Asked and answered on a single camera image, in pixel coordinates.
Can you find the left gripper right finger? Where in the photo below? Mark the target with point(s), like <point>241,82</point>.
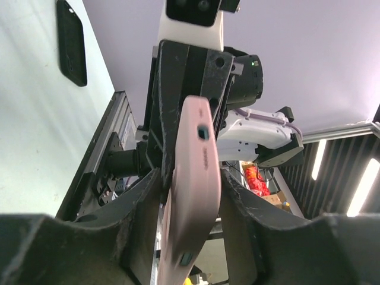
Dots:
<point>267,245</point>

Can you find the phone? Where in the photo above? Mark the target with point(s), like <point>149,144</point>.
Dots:
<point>194,197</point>

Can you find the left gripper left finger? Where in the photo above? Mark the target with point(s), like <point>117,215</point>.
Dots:
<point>112,245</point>

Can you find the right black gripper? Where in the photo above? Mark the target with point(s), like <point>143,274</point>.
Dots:
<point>168,90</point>

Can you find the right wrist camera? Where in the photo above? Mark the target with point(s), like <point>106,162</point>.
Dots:
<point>196,23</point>

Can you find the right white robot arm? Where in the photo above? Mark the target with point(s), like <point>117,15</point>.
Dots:
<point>267,139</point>

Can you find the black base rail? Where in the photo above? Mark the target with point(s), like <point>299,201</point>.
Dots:
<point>115,152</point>

